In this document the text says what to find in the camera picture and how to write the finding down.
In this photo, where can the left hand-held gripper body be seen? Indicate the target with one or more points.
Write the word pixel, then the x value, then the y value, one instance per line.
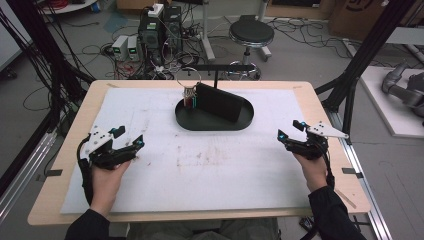
pixel 106 156

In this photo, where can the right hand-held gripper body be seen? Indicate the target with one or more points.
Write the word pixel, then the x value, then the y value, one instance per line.
pixel 310 146

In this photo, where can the black oval tray with hanger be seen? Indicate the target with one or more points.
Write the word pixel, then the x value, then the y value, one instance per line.
pixel 200 123

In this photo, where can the black wallet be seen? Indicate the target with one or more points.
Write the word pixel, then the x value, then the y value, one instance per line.
pixel 218 101

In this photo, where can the person's right hand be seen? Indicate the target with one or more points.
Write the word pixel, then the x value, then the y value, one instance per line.
pixel 315 173

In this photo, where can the person's left hand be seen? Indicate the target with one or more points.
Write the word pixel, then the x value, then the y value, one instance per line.
pixel 106 186

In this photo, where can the black tape strip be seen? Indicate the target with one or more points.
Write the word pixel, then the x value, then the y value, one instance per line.
pixel 351 172
pixel 53 173

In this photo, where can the white table mat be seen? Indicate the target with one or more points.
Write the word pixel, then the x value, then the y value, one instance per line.
pixel 186 180

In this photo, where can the white floor board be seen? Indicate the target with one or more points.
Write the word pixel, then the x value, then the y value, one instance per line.
pixel 386 113

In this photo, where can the white power supply unit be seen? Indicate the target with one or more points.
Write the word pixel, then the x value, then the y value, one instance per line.
pixel 132 48
pixel 119 46

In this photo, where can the black computer tower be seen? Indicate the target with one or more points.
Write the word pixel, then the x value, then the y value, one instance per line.
pixel 150 36
pixel 173 26

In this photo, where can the black round stool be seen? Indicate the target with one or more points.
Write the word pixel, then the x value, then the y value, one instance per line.
pixel 251 31

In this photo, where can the person's grey trousers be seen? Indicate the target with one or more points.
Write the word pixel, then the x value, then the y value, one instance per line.
pixel 200 231

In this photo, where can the brown cardboard box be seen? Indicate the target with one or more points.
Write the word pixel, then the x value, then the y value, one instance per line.
pixel 350 20

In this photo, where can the white metal stand leg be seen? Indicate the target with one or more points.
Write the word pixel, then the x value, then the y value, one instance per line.
pixel 207 36

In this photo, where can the white power strip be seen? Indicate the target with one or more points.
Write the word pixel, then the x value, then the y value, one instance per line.
pixel 156 10

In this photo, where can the aluminium rail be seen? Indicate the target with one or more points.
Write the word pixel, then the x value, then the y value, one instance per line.
pixel 20 180
pixel 370 200

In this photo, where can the black frame post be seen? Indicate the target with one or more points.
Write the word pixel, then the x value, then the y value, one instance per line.
pixel 366 50

